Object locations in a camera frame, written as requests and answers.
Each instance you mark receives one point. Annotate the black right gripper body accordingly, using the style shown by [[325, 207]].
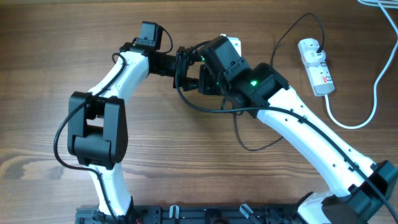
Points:
[[211, 86]]

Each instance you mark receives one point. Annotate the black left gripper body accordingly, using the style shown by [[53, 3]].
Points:
[[166, 64]]

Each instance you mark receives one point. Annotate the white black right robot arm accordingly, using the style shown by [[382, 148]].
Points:
[[357, 186]]

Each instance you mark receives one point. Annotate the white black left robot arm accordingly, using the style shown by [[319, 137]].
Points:
[[97, 125]]

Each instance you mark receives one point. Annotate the white charger plug adapter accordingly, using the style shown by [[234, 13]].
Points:
[[312, 57]]

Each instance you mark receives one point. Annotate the white power strip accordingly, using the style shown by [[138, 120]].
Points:
[[318, 75]]

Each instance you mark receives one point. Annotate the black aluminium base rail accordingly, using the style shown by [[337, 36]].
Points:
[[269, 214]]

